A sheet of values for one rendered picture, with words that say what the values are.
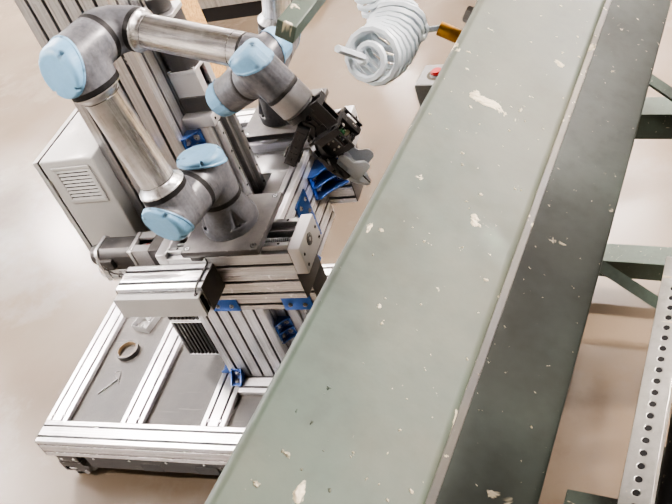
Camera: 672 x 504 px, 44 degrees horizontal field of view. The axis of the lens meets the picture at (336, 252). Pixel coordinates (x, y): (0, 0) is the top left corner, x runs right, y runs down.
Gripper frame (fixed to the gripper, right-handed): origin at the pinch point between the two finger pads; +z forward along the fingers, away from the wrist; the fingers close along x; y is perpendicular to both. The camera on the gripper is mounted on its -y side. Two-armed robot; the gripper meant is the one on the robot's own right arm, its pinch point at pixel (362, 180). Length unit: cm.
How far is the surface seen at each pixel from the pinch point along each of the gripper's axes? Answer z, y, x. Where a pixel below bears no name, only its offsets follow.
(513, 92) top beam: -34, 69, -70
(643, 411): 50, 32, -33
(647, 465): 50, 32, -44
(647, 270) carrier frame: 126, -10, 88
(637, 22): -9, 65, -19
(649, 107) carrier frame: 71, 23, 91
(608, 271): 55, 21, 11
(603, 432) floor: 133, -30, 33
